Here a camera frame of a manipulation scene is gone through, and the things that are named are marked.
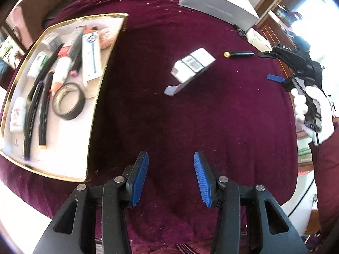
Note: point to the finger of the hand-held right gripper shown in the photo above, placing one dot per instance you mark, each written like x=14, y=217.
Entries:
x=267, y=55
x=275, y=78

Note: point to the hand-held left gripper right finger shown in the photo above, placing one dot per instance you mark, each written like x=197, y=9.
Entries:
x=204, y=182

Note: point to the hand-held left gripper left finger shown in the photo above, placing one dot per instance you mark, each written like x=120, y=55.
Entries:
x=139, y=180

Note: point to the black pen with gold cap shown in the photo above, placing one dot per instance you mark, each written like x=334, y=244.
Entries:
x=241, y=54

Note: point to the white carton with barcode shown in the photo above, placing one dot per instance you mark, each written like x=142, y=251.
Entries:
x=193, y=66

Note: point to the gold-rimmed white tray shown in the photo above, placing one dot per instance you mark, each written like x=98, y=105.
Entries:
x=66, y=150

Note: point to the black tape roll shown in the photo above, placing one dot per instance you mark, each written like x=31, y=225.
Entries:
x=68, y=117

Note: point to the black pen with gold tip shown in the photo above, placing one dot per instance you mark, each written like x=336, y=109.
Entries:
x=43, y=116

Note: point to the black pen with pink cap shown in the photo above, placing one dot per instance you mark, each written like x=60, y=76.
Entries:
x=75, y=71

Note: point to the long white package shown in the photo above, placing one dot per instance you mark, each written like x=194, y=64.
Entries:
x=91, y=55

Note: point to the glue tube with orange nozzle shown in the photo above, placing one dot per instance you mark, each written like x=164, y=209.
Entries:
x=62, y=68

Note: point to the white bottle with red label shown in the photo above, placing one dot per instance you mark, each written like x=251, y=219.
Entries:
x=18, y=119

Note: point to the thin black pen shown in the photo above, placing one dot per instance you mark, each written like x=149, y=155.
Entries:
x=46, y=68

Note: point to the black marker orange cap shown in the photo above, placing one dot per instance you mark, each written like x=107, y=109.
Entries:
x=76, y=42

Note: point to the small white green box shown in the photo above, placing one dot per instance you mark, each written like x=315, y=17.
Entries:
x=50, y=40

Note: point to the person's right hand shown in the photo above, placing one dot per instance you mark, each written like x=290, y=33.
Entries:
x=325, y=111

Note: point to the small dark object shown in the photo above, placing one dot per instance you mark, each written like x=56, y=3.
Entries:
x=239, y=30

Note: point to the maroon velvet tablecloth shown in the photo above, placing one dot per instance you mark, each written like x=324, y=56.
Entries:
x=198, y=124

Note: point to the large grey cardboard box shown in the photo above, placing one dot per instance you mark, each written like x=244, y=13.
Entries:
x=217, y=5

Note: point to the pink patterned packet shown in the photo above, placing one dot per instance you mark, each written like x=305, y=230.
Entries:
x=107, y=37

